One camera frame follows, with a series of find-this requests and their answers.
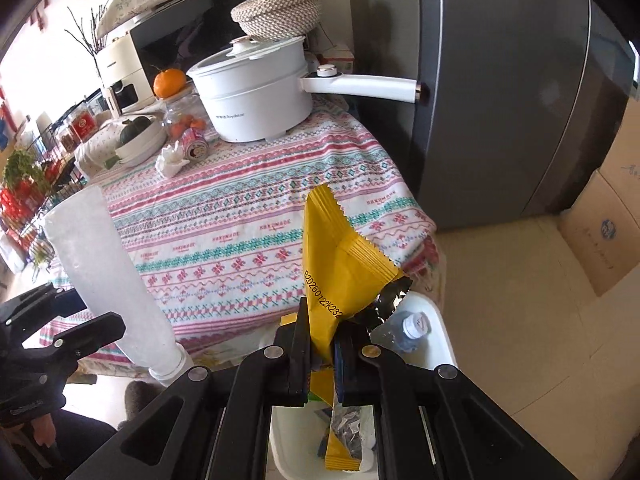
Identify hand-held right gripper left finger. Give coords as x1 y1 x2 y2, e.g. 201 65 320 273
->
65 297 313 480

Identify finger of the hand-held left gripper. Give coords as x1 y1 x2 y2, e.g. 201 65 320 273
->
22 311 127 376
0 282 88 341

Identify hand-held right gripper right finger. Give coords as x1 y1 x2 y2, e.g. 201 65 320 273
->
334 324 576 480

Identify foil wrapper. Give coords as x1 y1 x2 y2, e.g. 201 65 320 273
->
330 405 370 461

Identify white plastic bottle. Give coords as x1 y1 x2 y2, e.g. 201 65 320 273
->
42 185 193 388

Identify clear crushed plastic bottle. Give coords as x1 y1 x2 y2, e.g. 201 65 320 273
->
372 310 432 357

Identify white plastic bin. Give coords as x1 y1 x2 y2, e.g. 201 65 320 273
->
270 292 458 480

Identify yellow foil snack packet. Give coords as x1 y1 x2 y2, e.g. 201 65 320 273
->
302 184 413 373

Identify person's left hand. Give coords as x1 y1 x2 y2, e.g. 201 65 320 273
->
30 412 59 449

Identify person's dark trousers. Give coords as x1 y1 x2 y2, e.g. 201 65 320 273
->
0 405 120 480

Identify grey furry slipper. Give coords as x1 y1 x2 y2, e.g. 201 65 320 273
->
122 380 162 423

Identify green leafy vegetables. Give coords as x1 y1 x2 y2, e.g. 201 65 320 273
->
2 149 52 197

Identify patterned woven tablecloth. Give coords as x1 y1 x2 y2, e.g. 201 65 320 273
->
40 95 440 367

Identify white bowl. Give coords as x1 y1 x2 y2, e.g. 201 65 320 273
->
114 119 167 167

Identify crumpled white paper napkin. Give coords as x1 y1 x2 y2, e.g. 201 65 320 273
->
156 141 189 177

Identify green squash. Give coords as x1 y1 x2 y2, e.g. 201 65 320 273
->
119 116 153 145

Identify red drink can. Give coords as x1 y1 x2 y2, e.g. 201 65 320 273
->
181 127 210 161

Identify glass jar of tangerines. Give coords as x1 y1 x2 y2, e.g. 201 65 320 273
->
162 91 208 142

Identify cream countertop appliance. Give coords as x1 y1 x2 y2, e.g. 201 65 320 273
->
95 35 160 116

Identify orange fruit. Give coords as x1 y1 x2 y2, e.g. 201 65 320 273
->
152 68 187 100

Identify bare branch decoration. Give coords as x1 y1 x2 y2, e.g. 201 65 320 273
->
65 0 120 83

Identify large cardboard box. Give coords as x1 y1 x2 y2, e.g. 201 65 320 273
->
559 165 640 298

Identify red and white carton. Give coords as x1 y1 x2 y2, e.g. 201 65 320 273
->
315 45 356 77

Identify grey refrigerator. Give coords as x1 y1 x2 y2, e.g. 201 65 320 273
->
345 0 637 233

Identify black glass oven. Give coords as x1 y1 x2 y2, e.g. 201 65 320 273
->
129 0 321 108

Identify cardboard box with label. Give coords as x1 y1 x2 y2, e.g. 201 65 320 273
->
597 105 640 196

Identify black wire storage rack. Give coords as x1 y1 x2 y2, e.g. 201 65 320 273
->
0 87 117 271

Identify white electric pot with handle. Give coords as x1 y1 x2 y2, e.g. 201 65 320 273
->
186 35 430 143

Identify woven rope basket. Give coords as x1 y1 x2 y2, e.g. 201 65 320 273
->
231 0 322 41

